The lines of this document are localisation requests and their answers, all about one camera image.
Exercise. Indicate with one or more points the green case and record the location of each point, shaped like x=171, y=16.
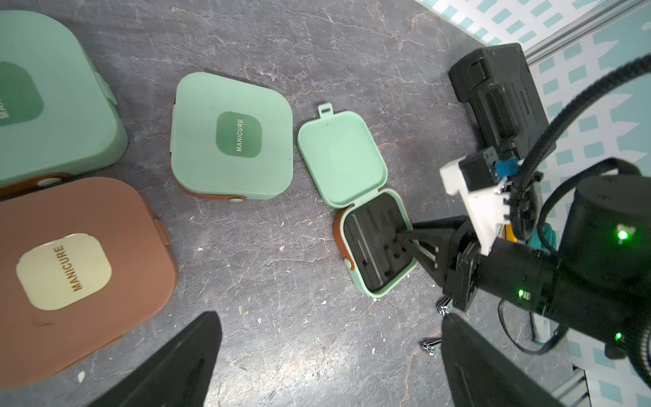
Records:
x=230, y=139
x=58, y=115
x=351, y=176

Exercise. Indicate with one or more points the brown case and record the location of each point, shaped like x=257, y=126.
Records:
x=81, y=264

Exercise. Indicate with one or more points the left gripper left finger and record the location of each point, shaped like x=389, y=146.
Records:
x=178, y=374

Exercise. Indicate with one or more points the small loose clipper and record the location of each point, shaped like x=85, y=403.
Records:
x=431, y=346

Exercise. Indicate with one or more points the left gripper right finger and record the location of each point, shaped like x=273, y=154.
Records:
x=480, y=375

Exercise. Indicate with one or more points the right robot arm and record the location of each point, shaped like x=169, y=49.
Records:
x=610, y=199

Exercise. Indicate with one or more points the black plastic tool case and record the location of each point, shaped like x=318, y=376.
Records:
x=497, y=82

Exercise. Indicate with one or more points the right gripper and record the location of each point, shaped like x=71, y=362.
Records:
x=602, y=291

